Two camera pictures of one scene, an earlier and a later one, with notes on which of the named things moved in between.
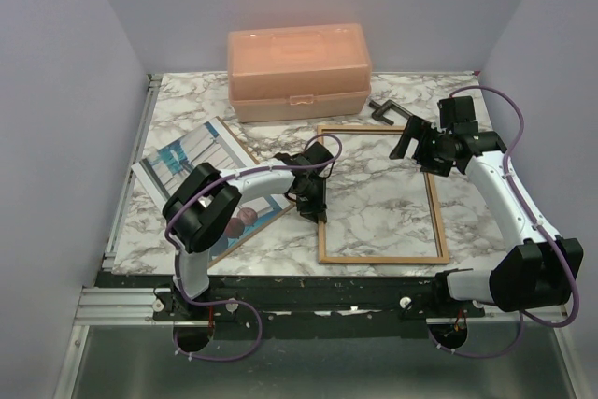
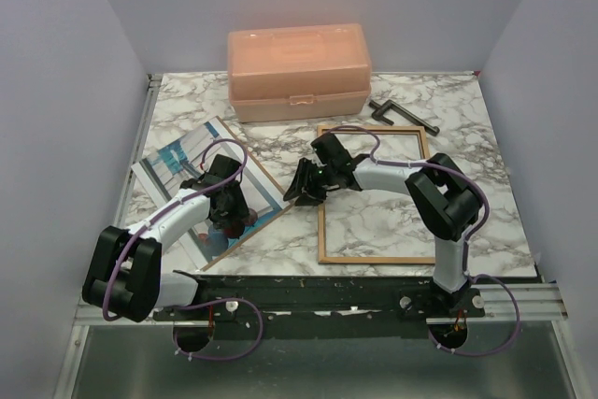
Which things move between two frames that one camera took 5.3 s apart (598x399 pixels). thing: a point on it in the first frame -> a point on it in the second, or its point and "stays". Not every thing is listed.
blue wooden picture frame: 321,227 stays
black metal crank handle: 379,112 stays
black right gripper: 420,129 -> 302,183
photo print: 218,145 stays
